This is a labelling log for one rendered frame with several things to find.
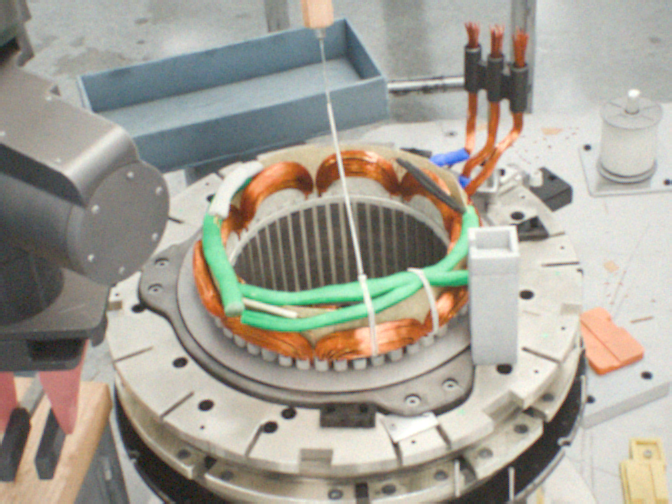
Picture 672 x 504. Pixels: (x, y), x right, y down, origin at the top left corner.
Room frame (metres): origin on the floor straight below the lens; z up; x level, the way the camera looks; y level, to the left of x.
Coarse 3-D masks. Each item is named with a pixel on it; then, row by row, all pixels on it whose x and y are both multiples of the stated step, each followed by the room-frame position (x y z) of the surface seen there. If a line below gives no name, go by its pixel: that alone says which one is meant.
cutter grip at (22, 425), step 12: (24, 408) 0.52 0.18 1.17; (12, 420) 0.51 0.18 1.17; (24, 420) 0.52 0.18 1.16; (12, 432) 0.51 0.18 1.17; (24, 432) 0.51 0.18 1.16; (0, 444) 0.50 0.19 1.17; (12, 444) 0.50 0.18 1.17; (24, 444) 0.51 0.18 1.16; (0, 456) 0.49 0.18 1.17; (12, 456) 0.49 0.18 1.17; (0, 468) 0.49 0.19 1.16; (12, 468) 0.49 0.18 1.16; (12, 480) 0.48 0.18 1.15
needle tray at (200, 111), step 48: (240, 48) 1.04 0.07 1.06; (288, 48) 1.05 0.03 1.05; (336, 48) 1.07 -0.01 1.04; (96, 96) 1.01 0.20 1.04; (144, 96) 1.02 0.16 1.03; (192, 96) 1.02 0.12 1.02; (240, 96) 1.02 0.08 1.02; (288, 96) 1.01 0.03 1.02; (336, 96) 0.96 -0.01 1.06; (384, 96) 0.97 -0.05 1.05; (144, 144) 0.92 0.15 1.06; (192, 144) 0.92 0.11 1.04; (240, 144) 0.93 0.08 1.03; (288, 144) 0.95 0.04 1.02
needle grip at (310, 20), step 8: (304, 0) 0.68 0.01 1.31; (312, 0) 0.68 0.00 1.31; (320, 0) 0.68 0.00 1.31; (328, 0) 0.68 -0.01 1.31; (304, 8) 0.68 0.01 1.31; (312, 8) 0.67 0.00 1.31; (320, 8) 0.67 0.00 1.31; (328, 8) 0.68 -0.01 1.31; (304, 16) 0.68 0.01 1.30; (312, 16) 0.67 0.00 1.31; (320, 16) 0.67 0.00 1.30; (328, 16) 0.67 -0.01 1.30; (304, 24) 0.68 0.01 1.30; (312, 24) 0.67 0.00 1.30; (320, 24) 0.67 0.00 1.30; (328, 24) 0.67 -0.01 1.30
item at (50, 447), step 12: (48, 420) 0.51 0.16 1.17; (48, 432) 0.50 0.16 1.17; (60, 432) 0.51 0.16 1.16; (48, 444) 0.49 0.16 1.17; (60, 444) 0.50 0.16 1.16; (36, 456) 0.49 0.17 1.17; (48, 456) 0.49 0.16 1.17; (60, 456) 0.50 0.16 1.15; (36, 468) 0.48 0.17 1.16; (48, 468) 0.48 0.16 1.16
